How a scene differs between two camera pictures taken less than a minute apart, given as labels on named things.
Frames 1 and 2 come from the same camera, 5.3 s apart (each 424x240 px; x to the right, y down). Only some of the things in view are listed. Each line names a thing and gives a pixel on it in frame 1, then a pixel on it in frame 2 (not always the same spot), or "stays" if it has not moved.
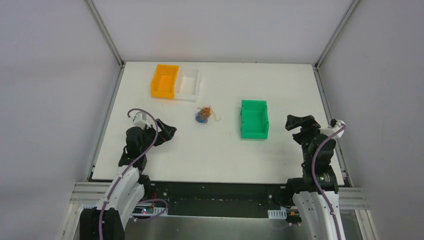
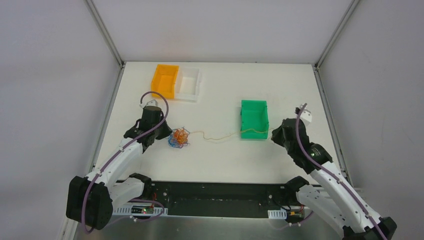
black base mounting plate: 218,199 stays
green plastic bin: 254,119 stays
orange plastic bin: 162,84 stays
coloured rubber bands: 201,116 -> 179,137
